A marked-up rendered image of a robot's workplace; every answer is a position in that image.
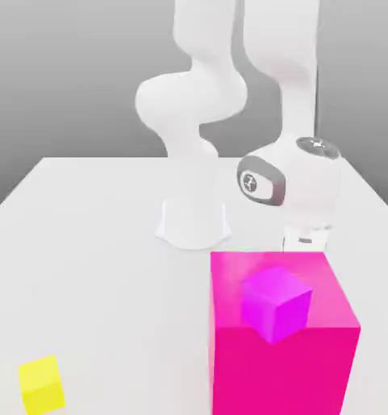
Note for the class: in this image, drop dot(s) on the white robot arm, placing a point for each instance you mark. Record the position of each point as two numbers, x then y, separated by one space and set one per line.
193 97

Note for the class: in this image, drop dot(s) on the small magenta cube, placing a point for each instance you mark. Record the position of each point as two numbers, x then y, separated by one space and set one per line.
274 304

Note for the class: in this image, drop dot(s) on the small yellow cube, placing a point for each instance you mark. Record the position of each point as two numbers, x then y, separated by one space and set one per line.
41 385

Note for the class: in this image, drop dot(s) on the large pink box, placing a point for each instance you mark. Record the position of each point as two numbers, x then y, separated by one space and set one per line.
277 373

